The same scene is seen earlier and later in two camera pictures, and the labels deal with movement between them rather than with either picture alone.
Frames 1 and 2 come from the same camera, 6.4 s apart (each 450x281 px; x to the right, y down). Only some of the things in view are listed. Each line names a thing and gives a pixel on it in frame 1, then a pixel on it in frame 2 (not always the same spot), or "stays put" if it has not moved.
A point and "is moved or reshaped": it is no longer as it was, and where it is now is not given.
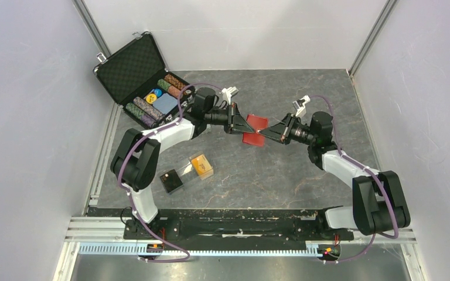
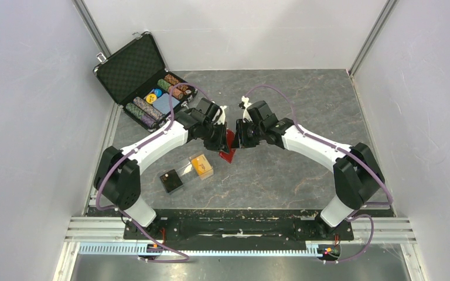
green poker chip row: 163,84 stays put
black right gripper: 281,131 → 241,140
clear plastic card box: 196,168 stays put
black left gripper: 235,120 → 220,143
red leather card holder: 256,122 is moved or reshaped
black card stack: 171,181 stays put
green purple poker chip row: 140,115 stays put
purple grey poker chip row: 147,108 stays put
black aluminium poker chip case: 139,80 stays put
